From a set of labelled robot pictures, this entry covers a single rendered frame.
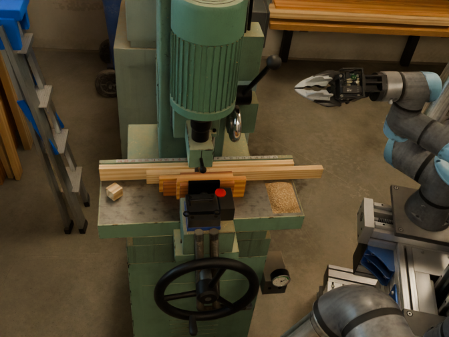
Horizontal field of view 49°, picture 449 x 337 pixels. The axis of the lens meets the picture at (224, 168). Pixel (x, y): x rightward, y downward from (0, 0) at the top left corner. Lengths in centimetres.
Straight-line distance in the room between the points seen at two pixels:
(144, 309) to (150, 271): 22
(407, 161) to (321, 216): 119
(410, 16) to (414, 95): 228
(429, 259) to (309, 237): 99
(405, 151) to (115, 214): 90
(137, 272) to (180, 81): 65
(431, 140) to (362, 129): 211
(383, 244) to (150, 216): 80
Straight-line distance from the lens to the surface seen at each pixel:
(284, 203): 147
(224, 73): 119
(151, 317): 182
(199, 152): 137
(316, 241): 262
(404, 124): 135
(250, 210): 145
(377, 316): 91
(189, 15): 112
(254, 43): 145
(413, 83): 129
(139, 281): 163
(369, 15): 344
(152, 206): 144
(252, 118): 158
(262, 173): 153
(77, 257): 248
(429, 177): 161
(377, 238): 175
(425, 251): 177
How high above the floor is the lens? 197
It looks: 43 degrees down
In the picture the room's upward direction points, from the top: 7 degrees clockwise
